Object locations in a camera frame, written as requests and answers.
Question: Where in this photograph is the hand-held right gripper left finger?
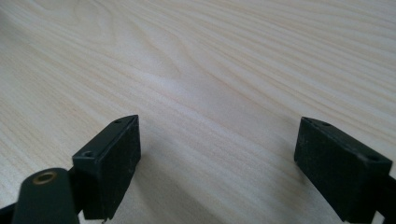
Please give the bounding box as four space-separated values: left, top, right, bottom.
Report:
71 114 142 222

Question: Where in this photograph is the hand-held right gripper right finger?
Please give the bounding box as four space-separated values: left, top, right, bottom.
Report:
293 116 393 224

